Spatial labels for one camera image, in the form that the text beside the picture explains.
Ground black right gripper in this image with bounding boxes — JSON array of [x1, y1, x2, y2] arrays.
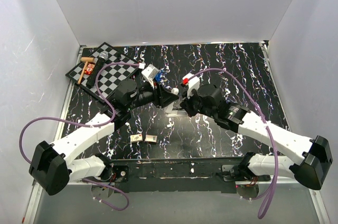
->
[[180, 87, 216, 119]]

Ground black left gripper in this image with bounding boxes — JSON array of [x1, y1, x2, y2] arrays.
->
[[127, 78, 179, 110]]

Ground blue stapler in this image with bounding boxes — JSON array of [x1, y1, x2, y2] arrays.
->
[[154, 71, 162, 82]]

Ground white stapler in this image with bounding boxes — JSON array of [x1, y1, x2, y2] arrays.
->
[[164, 99, 187, 118]]

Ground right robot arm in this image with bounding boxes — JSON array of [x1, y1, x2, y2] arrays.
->
[[180, 80, 333, 190]]

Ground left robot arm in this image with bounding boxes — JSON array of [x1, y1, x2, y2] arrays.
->
[[29, 79, 179, 195]]

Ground right staple box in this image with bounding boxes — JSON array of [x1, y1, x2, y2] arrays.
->
[[145, 135, 157, 143]]

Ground staple box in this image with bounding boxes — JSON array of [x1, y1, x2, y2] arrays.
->
[[145, 135, 157, 143], [130, 134, 143, 143]]

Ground left staple box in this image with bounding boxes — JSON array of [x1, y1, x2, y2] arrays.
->
[[130, 134, 143, 143]]

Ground black microphone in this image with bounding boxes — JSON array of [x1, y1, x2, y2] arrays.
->
[[86, 51, 109, 89]]

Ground red toy block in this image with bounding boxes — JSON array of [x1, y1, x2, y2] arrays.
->
[[84, 63, 95, 75]]

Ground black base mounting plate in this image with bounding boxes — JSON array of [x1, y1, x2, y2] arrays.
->
[[107, 157, 257, 193]]

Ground wooden mallet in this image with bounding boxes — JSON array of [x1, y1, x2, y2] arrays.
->
[[77, 57, 95, 85]]

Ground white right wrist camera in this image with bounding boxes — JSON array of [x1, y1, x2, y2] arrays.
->
[[182, 73, 200, 90]]

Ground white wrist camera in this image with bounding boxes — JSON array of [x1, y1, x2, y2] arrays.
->
[[182, 73, 200, 90], [141, 64, 159, 89]]

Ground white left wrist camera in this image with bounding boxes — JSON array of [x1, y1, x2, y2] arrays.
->
[[141, 64, 159, 89]]

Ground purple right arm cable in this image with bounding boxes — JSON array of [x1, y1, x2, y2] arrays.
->
[[183, 68, 278, 220]]

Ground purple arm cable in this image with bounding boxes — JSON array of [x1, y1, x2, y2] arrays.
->
[[183, 68, 278, 220], [20, 62, 146, 211]]

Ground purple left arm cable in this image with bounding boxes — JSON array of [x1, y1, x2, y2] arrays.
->
[[20, 62, 146, 211]]

